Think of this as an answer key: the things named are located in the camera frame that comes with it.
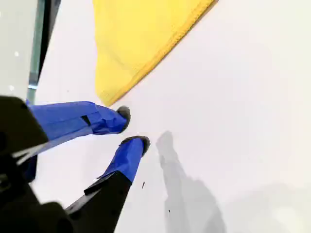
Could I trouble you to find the yellow square towel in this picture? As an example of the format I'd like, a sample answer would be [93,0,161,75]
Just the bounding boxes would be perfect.
[92,0,219,107]

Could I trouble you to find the grey metal frame bar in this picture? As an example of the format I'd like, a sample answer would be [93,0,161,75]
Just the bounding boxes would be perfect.
[27,0,46,102]

